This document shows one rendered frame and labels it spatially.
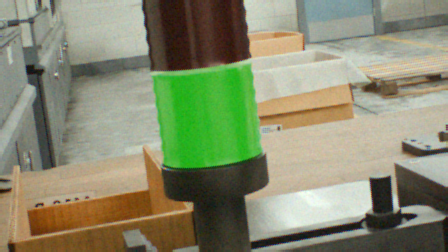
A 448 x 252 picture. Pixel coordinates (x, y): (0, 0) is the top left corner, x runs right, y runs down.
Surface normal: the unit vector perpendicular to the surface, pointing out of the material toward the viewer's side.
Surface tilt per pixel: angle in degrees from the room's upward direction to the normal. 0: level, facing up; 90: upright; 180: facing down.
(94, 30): 90
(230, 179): 90
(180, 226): 90
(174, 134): 76
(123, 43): 90
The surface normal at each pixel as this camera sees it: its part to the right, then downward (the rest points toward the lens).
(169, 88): -0.60, -0.03
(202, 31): 0.11, -0.09
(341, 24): 0.15, 0.15
